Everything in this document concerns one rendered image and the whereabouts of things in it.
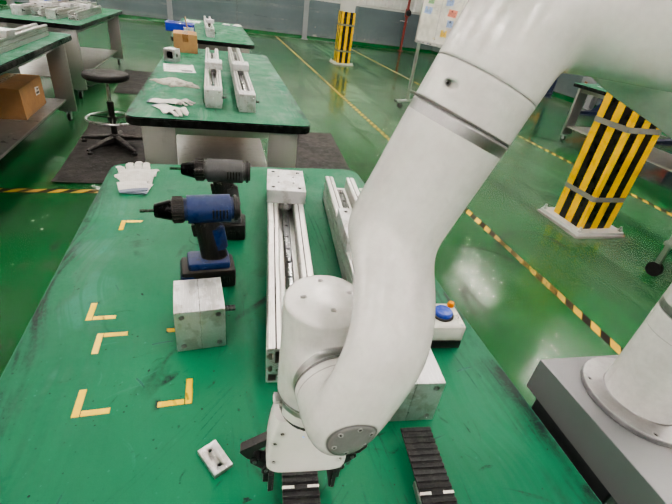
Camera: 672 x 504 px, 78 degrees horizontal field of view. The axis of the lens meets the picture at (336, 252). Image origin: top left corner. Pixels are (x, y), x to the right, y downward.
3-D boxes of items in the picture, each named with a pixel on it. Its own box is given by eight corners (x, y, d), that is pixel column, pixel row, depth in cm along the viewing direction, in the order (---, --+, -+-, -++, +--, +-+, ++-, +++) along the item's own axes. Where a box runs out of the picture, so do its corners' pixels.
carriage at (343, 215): (386, 262, 104) (391, 239, 100) (343, 261, 102) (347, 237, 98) (373, 231, 117) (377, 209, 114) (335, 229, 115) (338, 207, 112)
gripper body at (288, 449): (268, 426, 45) (264, 482, 51) (359, 422, 47) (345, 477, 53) (268, 372, 51) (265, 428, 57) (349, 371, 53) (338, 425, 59)
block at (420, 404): (445, 419, 73) (460, 382, 68) (377, 422, 71) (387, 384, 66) (428, 378, 81) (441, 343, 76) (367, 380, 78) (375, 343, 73)
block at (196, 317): (238, 343, 82) (238, 306, 77) (177, 352, 78) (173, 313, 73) (232, 311, 90) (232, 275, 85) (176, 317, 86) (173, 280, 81)
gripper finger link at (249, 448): (236, 438, 51) (242, 464, 54) (299, 430, 51) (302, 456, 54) (237, 430, 52) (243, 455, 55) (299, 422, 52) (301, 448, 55)
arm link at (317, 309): (362, 414, 45) (337, 353, 53) (384, 324, 38) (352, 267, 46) (286, 428, 43) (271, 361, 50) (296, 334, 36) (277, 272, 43)
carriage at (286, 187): (304, 213, 121) (306, 191, 118) (266, 211, 119) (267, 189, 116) (300, 190, 135) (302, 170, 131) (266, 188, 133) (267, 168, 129)
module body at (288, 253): (320, 381, 77) (325, 348, 72) (265, 382, 75) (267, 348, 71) (296, 197, 143) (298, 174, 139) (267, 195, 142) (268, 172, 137)
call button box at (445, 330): (458, 348, 89) (467, 326, 86) (416, 348, 87) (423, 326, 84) (445, 323, 96) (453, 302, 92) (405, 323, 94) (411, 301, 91)
